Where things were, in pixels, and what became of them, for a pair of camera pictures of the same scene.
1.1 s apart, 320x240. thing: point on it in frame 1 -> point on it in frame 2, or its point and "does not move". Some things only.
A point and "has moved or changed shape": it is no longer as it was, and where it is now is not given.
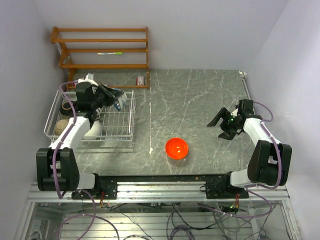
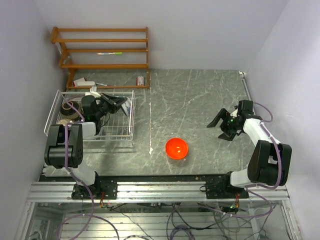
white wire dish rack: [115, 122] does not move
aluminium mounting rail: [185, 191] does not move
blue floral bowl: [121, 102] has moved or changed shape
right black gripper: [228, 134] does not move
